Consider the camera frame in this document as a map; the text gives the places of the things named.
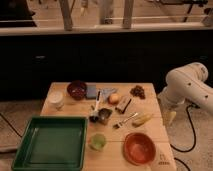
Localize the small metal tin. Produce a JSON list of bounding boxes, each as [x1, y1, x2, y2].
[[98, 108, 112, 125]]

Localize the white plastic cup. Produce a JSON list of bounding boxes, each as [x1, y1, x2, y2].
[[47, 91, 64, 109]]

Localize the yellow banana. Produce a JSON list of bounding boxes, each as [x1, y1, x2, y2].
[[132, 114, 153, 127]]

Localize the black cable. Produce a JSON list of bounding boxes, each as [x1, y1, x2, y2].
[[169, 104, 198, 171]]

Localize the dark red bowl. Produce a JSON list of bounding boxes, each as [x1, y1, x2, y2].
[[67, 80, 87, 100]]

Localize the wooden table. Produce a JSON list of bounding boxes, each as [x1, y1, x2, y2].
[[41, 82, 177, 171]]

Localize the light blue cloth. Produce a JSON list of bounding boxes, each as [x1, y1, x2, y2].
[[100, 88, 117, 101]]

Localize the blue sponge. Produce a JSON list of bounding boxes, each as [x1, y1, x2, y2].
[[86, 85, 97, 99]]

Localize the orange-red bowl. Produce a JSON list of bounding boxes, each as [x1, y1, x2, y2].
[[123, 132, 156, 166]]

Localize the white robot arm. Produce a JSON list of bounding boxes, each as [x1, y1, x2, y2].
[[157, 62, 213, 126]]

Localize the white-handled brush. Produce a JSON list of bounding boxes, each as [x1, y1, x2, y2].
[[89, 92, 101, 123]]

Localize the green plastic tray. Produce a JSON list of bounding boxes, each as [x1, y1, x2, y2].
[[12, 116, 87, 171]]

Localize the brown wooden block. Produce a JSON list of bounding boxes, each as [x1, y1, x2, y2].
[[115, 96, 131, 114]]

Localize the green plastic cup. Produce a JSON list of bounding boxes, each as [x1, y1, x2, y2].
[[89, 134, 106, 151]]

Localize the dark grape bunch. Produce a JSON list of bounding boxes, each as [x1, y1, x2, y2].
[[130, 85, 145, 99]]

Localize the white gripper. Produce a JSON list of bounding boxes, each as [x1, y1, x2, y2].
[[161, 99, 176, 126]]

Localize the yellow-orange round fruit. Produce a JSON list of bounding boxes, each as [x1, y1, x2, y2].
[[108, 93, 120, 104]]

